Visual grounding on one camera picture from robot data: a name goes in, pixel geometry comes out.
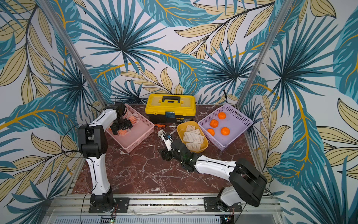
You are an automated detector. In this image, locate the white tape roll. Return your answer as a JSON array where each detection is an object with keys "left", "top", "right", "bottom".
[{"left": 157, "top": 130, "right": 165, "bottom": 138}]

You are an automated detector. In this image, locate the purple plastic basket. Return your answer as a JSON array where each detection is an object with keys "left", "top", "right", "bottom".
[{"left": 198, "top": 104, "right": 253, "bottom": 151}]

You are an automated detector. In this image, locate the yellow black toolbox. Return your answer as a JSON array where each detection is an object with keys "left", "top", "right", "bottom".
[{"left": 145, "top": 94, "right": 196, "bottom": 123}]

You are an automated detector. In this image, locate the left aluminium frame post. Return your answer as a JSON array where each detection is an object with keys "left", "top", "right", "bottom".
[{"left": 38, "top": 0, "right": 107, "bottom": 107}]

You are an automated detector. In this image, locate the pink plastic basket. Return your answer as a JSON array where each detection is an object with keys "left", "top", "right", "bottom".
[{"left": 106, "top": 104, "right": 154, "bottom": 153}]

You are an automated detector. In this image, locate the aluminium frame post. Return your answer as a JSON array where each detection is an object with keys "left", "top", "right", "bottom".
[
  {"left": 38, "top": 0, "right": 107, "bottom": 107},
  {"left": 236, "top": 0, "right": 293, "bottom": 110}
]

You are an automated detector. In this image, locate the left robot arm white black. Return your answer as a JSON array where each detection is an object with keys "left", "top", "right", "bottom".
[{"left": 78, "top": 103, "right": 132, "bottom": 212}]

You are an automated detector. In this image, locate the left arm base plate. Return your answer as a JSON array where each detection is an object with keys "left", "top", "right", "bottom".
[{"left": 89, "top": 195, "right": 130, "bottom": 214}]

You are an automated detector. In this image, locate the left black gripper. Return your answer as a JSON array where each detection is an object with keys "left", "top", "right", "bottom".
[{"left": 110, "top": 117, "right": 133, "bottom": 135}]

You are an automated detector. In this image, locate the orange handled screwdriver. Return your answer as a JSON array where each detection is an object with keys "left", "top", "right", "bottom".
[{"left": 154, "top": 124, "right": 176, "bottom": 128}]

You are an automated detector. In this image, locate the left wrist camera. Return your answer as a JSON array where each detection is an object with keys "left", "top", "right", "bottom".
[{"left": 114, "top": 102, "right": 127, "bottom": 117}]

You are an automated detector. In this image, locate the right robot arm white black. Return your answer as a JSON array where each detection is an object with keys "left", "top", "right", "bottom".
[{"left": 160, "top": 139, "right": 268, "bottom": 207}]

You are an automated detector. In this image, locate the right aluminium frame post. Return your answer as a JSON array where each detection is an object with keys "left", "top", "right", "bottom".
[{"left": 236, "top": 0, "right": 293, "bottom": 110}]

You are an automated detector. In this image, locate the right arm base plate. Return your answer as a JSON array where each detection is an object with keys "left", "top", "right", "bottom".
[{"left": 203, "top": 197, "right": 242, "bottom": 212}]

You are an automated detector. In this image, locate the front aluminium rail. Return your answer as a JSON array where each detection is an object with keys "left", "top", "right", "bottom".
[{"left": 42, "top": 193, "right": 287, "bottom": 224}]

